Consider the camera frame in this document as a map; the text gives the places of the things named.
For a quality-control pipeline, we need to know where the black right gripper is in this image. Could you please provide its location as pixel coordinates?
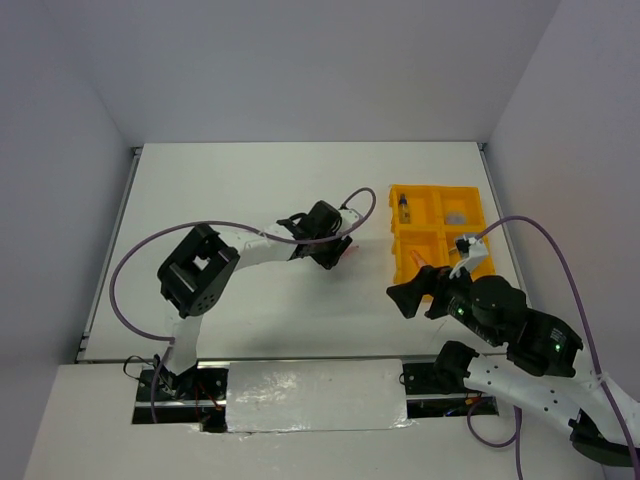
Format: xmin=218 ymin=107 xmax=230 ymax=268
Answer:
xmin=383 ymin=256 xmax=500 ymax=344

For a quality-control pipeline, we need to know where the orange highlighter marker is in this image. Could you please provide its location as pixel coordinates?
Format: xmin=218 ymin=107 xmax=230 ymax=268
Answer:
xmin=410 ymin=250 xmax=428 ymax=269

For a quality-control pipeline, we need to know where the small blue-capped glue bottle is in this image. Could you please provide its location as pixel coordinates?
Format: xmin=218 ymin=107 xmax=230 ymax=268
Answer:
xmin=398 ymin=193 xmax=411 ymax=224

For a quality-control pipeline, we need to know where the clear round pin container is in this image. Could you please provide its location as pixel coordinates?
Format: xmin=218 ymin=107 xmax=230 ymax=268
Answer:
xmin=445 ymin=211 xmax=468 ymax=225

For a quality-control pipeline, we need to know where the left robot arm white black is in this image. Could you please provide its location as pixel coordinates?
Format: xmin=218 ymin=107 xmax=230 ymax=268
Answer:
xmin=157 ymin=201 xmax=360 ymax=399

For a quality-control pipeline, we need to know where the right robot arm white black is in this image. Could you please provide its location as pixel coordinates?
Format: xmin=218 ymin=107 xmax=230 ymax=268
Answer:
xmin=386 ymin=265 xmax=639 ymax=467

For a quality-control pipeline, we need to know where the yellow four-compartment tray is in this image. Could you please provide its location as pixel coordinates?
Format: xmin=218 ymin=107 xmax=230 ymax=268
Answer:
xmin=389 ymin=184 xmax=486 ymax=285

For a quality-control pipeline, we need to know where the silver foil sheet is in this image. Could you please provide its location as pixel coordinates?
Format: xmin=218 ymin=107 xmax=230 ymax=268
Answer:
xmin=226 ymin=359 xmax=411 ymax=433

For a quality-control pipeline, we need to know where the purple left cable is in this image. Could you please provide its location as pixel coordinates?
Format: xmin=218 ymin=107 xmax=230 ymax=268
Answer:
xmin=109 ymin=187 xmax=377 ymax=424

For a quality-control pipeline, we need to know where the purple cable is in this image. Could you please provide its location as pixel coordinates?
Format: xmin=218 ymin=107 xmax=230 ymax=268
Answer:
xmin=467 ymin=215 xmax=640 ymax=480
xmin=109 ymin=187 xmax=377 ymax=424

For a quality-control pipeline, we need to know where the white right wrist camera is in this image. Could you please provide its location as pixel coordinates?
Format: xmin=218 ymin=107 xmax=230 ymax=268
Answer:
xmin=449 ymin=234 xmax=489 ymax=279

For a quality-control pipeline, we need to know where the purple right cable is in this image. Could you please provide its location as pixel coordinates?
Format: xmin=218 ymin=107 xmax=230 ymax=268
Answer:
xmin=467 ymin=215 xmax=640 ymax=480

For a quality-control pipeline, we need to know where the black base rail with wiring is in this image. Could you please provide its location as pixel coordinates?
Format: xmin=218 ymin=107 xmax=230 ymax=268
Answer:
xmin=131 ymin=358 xmax=498 ymax=434

